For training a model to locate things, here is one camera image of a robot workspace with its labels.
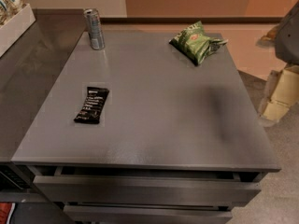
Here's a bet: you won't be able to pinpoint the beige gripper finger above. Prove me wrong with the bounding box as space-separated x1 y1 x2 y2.
258 64 299 127

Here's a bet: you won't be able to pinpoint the silver blue redbull can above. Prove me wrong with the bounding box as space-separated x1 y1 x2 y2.
83 8 105 50

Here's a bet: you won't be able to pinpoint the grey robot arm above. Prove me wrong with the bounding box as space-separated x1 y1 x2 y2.
258 1 299 127

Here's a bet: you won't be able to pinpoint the green chip bag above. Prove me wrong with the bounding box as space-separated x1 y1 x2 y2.
169 21 228 66

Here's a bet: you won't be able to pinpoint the black snack bar wrapper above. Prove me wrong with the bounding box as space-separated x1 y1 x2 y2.
74 87 109 124

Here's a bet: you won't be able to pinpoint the lower grey drawer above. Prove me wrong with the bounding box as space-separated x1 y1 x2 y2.
64 205 232 224

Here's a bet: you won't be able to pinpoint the grey drawer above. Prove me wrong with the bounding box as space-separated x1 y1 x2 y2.
34 176 261 206
64 205 232 224

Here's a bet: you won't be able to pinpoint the upper grey drawer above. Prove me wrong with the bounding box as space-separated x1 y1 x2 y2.
34 176 261 206

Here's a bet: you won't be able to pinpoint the white box on counter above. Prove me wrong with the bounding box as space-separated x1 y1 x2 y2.
0 4 36 57

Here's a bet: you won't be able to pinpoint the snack packets in box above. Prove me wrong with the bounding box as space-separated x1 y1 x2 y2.
0 0 25 25

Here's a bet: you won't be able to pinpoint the red white object under counter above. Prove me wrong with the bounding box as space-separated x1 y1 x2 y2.
0 203 16 224

